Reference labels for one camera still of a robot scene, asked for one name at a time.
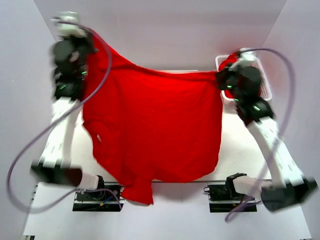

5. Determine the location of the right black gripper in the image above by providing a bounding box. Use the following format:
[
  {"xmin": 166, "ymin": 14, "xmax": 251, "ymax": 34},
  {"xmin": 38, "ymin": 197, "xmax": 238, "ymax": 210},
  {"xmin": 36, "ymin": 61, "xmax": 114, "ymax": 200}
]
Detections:
[{"xmin": 214, "ymin": 62, "xmax": 242, "ymax": 102}]

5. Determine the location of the red t shirt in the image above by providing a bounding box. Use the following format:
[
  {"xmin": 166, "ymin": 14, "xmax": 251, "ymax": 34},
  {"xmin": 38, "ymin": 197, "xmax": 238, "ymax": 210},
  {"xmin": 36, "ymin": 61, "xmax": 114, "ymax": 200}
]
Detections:
[{"xmin": 82, "ymin": 35, "xmax": 223, "ymax": 205}]

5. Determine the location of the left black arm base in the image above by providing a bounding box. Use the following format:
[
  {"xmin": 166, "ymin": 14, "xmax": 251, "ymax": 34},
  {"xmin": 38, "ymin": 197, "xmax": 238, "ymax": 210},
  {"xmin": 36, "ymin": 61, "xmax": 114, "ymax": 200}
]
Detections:
[{"xmin": 72, "ymin": 182, "xmax": 125, "ymax": 213}]

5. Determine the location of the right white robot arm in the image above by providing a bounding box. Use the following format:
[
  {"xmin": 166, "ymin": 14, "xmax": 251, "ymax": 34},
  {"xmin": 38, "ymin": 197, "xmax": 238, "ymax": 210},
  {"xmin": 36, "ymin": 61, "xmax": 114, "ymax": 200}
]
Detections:
[{"xmin": 215, "ymin": 63, "xmax": 318, "ymax": 212}]

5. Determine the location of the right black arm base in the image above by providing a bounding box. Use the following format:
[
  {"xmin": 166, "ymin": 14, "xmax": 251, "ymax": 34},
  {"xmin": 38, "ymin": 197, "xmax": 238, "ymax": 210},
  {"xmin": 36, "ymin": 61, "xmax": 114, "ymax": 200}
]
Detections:
[{"xmin": 203, "ymin": 184, "xmax": 247, "ymax": 213}]

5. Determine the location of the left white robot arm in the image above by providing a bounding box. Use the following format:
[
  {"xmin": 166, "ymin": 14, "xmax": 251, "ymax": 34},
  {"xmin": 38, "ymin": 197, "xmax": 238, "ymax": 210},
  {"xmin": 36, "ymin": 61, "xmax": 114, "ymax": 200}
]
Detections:
[{"xmin": 30, "ymin": 34, "xmax": 106, "ymax": 200}]

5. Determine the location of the red t shirts pile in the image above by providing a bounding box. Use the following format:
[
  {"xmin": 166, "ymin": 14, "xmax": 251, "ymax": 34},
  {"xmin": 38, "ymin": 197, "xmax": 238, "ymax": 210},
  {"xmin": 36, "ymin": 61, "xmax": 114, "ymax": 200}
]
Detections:
[{"xmin": 215, "ymin": 50, "xmax": 240, "ymax": 72}]

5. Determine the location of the white plastic basket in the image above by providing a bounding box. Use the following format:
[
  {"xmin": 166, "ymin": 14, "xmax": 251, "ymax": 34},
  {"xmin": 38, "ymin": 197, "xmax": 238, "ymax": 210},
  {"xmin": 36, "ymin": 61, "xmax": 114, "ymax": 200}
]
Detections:
[{"xmin": 215, "ymin": 54, "xmax": 272, "ymax": 107}]

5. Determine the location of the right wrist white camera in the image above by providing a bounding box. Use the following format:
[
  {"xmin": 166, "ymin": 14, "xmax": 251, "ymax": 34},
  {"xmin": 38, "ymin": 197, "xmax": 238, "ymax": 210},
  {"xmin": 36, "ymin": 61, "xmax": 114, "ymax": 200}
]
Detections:
[{"xmin": 235, "ymin": 47, "xmax": 256, "ymax": 67}]

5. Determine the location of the wrist white camera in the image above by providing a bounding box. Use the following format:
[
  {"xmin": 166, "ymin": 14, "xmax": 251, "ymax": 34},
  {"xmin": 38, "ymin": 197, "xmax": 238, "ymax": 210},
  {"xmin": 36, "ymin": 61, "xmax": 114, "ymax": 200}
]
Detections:
[
  {"xmin": 235, "ymin": 47, "xmax": 256, "ymax": 67},
  {"xmin": 51, "ymin": 11, "xmax": 87, "ymax": 38}
]

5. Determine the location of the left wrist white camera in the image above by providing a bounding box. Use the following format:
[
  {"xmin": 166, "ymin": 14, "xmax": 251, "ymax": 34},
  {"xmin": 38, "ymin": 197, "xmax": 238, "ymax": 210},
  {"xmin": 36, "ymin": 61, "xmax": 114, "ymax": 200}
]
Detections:
[{"xmin": 51, "ymin": 11, "xmax": 87, "ymax": 38}]

